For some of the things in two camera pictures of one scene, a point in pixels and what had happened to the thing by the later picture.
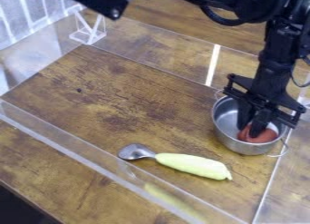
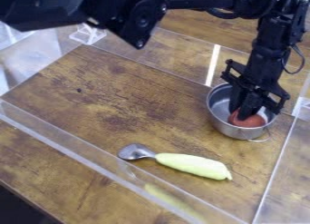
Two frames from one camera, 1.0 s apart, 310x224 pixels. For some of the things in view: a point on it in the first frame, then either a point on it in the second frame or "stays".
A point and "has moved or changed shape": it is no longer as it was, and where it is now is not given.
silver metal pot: x=225 y=129 has moved or changed shape
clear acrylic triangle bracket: x=84 y=34 stays
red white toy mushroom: x=268 y=133 has moved or changed shape
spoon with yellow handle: x=187 y=164 stays
